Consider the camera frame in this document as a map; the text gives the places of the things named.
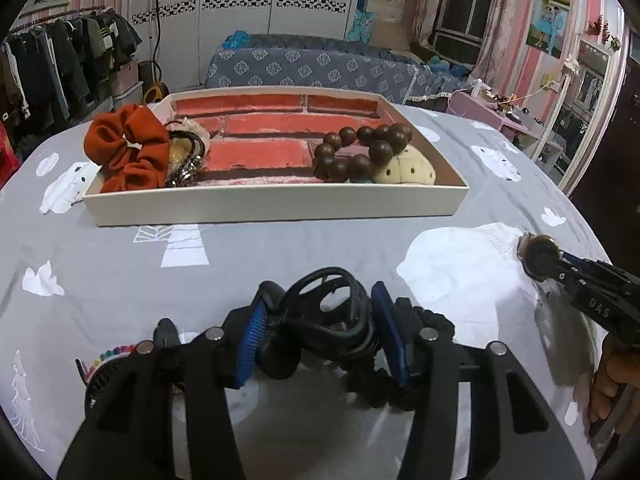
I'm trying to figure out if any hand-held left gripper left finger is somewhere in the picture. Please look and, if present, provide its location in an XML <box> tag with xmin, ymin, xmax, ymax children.
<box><xmin>56</xmin><ymin>287</ymin><xmax>271</xmax><ymax>480</ymax></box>

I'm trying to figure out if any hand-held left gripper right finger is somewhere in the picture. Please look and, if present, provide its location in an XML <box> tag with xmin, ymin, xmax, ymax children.
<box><xmin>370</xmin><ymin>281</ymin><xmax>586</xmax><ymax>480</ymax></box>

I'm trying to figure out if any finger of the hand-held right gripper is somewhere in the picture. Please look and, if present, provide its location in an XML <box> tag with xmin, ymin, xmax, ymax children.
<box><xmin>560</xmin><ymin>251</ymin><xmax>613</xmax><ymax>275</ymax></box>
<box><xmin>530</xmin><ymin>249</ymin><xmax>583</xmax><ymax>287</ymax></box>

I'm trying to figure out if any black hair ties bundle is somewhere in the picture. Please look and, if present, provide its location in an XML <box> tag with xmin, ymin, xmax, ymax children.
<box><xmin>255</xmin><ymin>267</ymin><xmax>373</xmax><ymax>378</ymax></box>

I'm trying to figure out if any rainbow beaded bracelet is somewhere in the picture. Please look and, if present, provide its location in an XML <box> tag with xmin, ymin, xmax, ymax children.
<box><xmin>75</xmin><ymin>317</ymin><xmax>181</xmax><ymax>416</ymax></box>

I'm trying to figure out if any white tray with red lining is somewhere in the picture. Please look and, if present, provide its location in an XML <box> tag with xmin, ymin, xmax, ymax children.
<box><xmin>81</xmin><ymin>87</ymin><xmax>471</xmax><ymax>227</ymax></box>

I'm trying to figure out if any brown wooden bead bracelet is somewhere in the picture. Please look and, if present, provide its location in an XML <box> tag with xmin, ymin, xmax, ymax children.
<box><xmin>313</xmin><ymin>122</ymin><xmax>414</xmax><ymax>183</ymax></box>

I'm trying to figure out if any orange fabric scrunchie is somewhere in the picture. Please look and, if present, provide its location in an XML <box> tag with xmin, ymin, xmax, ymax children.
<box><xmin>83</xmin><ymin>105</ymin><xmax>172</xmax><ymax>193</ymax></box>

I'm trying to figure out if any person's right hand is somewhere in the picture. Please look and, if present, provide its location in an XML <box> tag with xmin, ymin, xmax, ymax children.
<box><xmin>587</xmin><ymin>335</ymin><xmax>640</xmax><ymax>425</ymax></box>

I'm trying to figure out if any grey bear printed bedsheet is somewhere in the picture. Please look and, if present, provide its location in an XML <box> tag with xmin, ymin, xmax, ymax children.
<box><xmin>0</xmin><ymin>102</ymin><xmax>626</xmax><ymax>480</ymax></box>

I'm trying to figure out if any yellow spotted plush hair clip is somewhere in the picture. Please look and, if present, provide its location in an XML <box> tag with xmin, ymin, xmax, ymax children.
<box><xmin>372</xmin><ymin>145</ymin><xmax>437</xmax><ymax>186</ymax></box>

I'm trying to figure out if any pink table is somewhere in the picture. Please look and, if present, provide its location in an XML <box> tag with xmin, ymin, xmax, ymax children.
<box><xmin>447</xmin><ymin>91</ymin><xmax>566</xmax><ymax>161</ymax></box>

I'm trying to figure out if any white framed mirror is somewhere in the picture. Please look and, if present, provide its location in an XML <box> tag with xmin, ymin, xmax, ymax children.
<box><xmin>537</xmin><ymin>35</ymin><xmax>626</xmax><ymax>191</ymax></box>

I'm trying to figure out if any gold and black hair accessory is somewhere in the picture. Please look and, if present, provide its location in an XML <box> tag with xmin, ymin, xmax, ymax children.
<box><xmin>165</xmin><ymin>130</ymin><xmax>211</xmax><ymax>188</ymax></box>

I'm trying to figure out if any pink floral curtain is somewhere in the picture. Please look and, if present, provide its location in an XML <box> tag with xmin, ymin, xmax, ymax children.
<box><xmin>480</xmin><ymin>0</ymin><xmax>526</xmax><ymax>68</ymax></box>
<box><xmin>410</xmin><ymin>0</ymin><xmax>451</xmax><ymax>51</ymax></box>

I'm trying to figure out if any dark window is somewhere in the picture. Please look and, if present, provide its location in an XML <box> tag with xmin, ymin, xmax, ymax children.
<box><xmin>432</xmin><ymin>0</ymin><xmax>496</xmax><ymax>56</ymax></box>

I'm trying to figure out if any blue floral sofa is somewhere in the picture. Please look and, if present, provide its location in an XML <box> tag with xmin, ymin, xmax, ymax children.
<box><xmin>205</xmin><ymin>34</ymin><xmax>471</xmax><ymax>106</ymax></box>

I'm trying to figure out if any pale storage box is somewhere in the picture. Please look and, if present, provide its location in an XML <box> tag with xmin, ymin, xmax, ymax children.
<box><xmin>110</xmin><ymin>60</ymin><xmax>143</xmax><ymax>101</ymax></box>

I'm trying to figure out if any teal cloth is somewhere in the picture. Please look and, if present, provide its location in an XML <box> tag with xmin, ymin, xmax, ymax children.
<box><xmin>350</xmin><ymin>10</ymin><xmax>376</xmax><ymax>41</ymax></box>

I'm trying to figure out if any black garment steamer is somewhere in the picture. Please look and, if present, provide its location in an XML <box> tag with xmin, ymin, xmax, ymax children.
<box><xmin>142</xmin><ymin>0</ymin><xmax>168</xmax><ymax>103</ymax></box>

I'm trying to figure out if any row of hanging clothes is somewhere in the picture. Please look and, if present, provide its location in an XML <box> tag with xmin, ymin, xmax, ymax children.
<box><xmin>0</xmin><ymin>10</ymin><xmax>143</xmax><ymax>136</ymax></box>

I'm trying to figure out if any metal clothes rack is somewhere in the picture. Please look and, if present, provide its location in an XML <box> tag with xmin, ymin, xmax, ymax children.
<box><xmin>2</xmin><ymin>6</ymin><xmax>108</xmax><ymax>36</ymax></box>

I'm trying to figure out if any red flower wall decoration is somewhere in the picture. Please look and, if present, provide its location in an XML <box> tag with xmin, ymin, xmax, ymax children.
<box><xmin>590</xmin><ymin>20</ymin><xmax>621</xmax><ymax>52</ymax></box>

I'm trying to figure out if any wall poster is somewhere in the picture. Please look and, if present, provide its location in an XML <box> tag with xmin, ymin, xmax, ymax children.
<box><xmin>526</xmin><ymin>0</ymin><xmax>571</xmax><ymax>58</ymax></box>

